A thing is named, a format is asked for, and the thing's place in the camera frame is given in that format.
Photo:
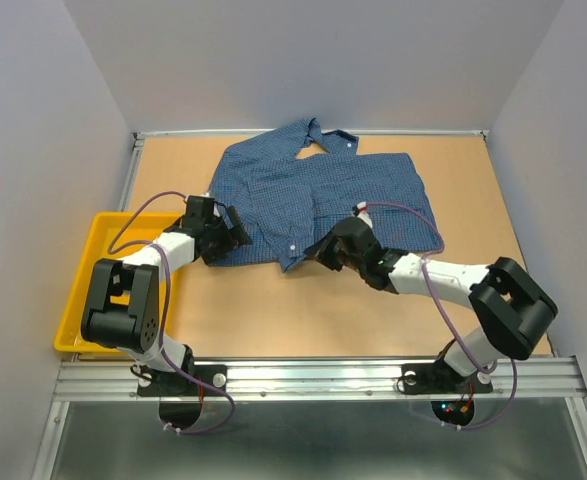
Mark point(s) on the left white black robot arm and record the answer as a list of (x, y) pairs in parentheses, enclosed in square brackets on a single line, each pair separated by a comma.
[(128, 297)]

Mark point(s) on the aluminium mounting rail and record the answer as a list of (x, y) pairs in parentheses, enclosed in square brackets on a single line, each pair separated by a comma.
[(308, 379)]

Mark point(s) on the blue checked long sleeve shirt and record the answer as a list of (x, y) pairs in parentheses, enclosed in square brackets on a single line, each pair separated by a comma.
[(291, 185)]

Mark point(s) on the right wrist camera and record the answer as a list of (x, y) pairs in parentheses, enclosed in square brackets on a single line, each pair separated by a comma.
[(360, 212)]

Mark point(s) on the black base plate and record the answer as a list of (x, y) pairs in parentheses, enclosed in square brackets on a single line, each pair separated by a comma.
[(433, 378), (156, 384)]

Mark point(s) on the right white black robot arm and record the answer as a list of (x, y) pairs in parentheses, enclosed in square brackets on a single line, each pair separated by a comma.
[(513, 311)]

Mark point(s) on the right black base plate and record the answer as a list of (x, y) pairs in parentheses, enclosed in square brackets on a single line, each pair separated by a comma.
[(433, 378)]

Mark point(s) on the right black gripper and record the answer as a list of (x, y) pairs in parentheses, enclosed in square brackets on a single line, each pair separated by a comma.
[(321, 249)]

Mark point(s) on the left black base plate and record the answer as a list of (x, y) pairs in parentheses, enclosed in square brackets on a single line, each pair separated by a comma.
[(156, 384)]

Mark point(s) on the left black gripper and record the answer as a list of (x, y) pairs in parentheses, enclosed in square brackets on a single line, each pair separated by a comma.
[(233, 238)]

